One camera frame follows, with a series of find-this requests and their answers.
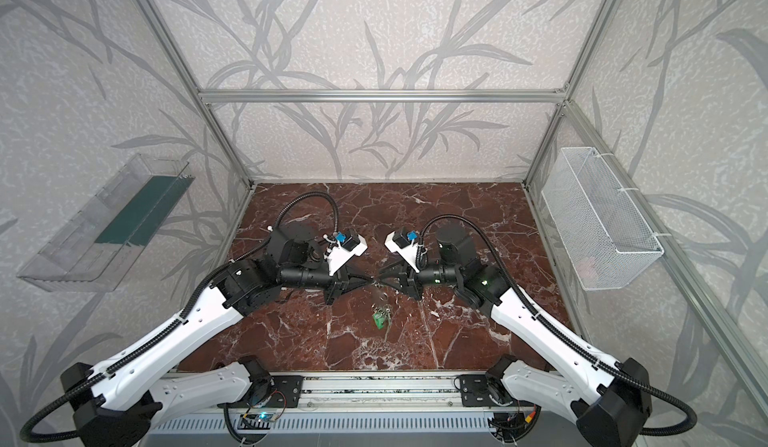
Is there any green key tag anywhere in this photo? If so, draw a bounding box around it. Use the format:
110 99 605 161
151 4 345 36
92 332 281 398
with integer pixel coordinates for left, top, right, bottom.
372 304 392 329

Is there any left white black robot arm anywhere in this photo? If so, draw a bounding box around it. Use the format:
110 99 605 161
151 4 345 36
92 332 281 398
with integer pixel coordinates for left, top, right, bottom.
61 223 371 446

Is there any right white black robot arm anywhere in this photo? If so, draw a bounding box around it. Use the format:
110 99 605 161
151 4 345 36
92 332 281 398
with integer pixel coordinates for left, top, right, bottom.
380 223 652 446

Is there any green circuit board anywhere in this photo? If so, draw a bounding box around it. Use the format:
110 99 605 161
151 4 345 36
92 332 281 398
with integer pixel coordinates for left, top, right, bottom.
240 412 282 430

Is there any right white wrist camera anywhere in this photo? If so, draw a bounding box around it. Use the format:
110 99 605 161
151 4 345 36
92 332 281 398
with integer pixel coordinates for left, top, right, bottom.
385 228 426 273

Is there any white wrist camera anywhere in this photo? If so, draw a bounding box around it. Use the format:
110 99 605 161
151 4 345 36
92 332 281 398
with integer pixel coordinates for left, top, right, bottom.
385 228 426 273
325 231 368 277

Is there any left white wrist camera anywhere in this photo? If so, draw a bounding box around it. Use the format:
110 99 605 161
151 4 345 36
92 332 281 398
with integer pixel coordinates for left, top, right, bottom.
325 231 368 277

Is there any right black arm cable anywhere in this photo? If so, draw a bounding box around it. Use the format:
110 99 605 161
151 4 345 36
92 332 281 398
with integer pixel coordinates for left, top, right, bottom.
419 214 698 442

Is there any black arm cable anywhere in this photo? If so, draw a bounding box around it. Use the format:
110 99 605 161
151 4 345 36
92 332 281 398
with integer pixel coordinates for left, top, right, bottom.
419 214 698 442
19 190 341 445

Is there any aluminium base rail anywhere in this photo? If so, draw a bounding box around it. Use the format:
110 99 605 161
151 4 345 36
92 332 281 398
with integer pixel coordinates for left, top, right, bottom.
122 370 632 415

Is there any white wire mesh basket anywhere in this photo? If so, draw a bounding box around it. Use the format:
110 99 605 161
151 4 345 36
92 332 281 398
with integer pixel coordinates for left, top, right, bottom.
542 147 664 291

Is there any clear plastic wall bin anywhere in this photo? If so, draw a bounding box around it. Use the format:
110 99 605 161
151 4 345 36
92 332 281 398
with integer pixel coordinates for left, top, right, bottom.
17 154 195 293

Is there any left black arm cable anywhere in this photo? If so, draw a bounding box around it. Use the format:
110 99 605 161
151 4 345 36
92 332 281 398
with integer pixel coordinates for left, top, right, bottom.
19 190 341 445

